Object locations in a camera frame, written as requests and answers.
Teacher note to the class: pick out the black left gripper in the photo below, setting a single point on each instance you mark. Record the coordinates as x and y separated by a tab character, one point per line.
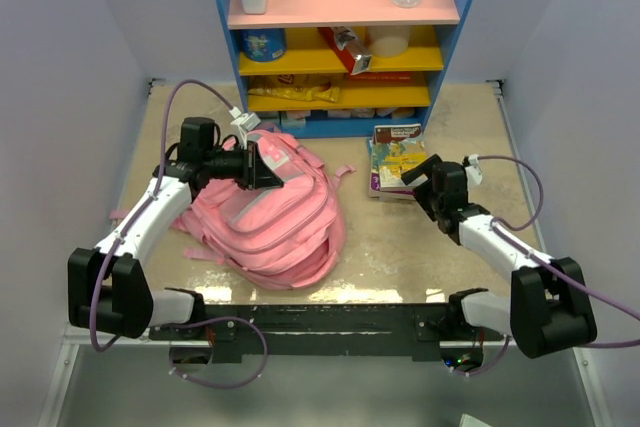
255	173

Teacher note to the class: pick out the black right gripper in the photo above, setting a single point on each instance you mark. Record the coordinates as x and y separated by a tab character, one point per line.
410	176

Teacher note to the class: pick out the yellow illustrated book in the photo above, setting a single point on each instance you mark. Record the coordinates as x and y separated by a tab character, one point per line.
396	133

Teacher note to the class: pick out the purple book underneath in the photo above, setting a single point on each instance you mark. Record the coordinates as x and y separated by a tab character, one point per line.
390	193

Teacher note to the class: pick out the pink student backpack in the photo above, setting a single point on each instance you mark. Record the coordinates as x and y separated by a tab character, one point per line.
280	239

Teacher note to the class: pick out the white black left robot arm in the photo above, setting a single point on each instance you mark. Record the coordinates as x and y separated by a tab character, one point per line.
107	288

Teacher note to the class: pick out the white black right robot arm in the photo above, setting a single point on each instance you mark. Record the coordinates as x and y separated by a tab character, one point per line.
547	310

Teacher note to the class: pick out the yellow chips bag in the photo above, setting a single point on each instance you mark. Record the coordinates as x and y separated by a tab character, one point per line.
298	87

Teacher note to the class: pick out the blue cartoon can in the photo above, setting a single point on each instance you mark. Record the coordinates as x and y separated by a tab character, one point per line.
264	45

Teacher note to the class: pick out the red silver snack box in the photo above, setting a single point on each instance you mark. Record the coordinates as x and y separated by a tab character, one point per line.
348	47

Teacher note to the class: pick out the white translucent cup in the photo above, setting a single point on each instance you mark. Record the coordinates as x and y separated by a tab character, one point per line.
388	40

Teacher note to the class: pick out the blue pink yellow shelf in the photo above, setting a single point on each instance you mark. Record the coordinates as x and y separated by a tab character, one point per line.
338	68

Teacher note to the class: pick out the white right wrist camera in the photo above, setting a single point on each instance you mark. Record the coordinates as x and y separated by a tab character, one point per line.
473	170

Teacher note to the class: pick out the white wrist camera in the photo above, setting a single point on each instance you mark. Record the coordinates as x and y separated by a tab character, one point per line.
242	124
473	170

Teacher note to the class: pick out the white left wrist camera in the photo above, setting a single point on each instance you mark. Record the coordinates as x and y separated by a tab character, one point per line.
242	124

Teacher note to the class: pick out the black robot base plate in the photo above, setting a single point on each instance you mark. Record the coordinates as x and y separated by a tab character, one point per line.
419	331

